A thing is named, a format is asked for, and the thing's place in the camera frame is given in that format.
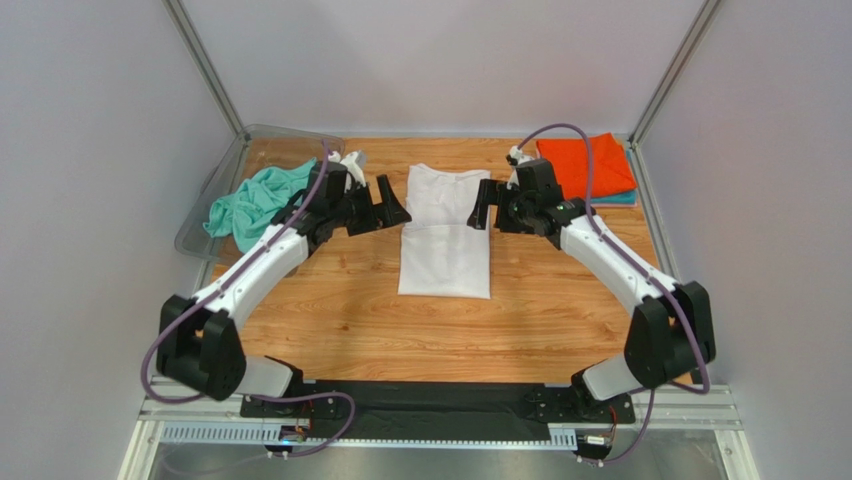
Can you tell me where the clear plastic bin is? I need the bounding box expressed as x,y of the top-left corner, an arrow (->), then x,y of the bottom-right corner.
174,124 -> 346,265

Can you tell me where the folded teal t shirt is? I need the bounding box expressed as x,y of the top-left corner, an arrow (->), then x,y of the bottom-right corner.
588,147 -> 638,206

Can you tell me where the right aluminium corner post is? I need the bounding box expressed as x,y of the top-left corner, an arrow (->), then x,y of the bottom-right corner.
629,0 -> 725,148

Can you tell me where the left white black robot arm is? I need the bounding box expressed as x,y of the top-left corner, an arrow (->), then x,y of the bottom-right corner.
141,159 -> 412,404

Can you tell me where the aluminium frame rail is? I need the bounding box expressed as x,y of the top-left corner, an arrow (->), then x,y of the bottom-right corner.
119,385 -> 757,479

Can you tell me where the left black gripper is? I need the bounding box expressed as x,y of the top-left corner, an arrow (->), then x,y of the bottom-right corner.
330,175 -> 412,236

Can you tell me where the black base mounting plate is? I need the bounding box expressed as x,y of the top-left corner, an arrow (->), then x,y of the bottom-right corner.
240,380 -> 636,441

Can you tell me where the left aluminium corner post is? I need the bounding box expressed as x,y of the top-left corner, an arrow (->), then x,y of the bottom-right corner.
162,0 -> 244,135

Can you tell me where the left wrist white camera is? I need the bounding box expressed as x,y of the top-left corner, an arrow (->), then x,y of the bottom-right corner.
327,150 -> 367,192

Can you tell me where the white t shirt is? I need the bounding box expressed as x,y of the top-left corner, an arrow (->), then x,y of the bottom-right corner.
397,163 -> 491,300

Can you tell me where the mint green t shirt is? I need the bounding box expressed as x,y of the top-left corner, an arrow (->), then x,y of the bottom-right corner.
203,158 -> 317,253

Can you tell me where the aluminium corner post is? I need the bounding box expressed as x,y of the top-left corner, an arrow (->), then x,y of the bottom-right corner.
629,0 -> 725,148
162,0 -> 244,135

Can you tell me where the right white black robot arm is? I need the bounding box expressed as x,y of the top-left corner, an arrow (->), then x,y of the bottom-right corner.
467,158 -> 716,415

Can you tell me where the folded orange t shirt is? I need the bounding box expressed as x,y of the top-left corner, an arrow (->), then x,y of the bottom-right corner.
536,133 -> 637,206

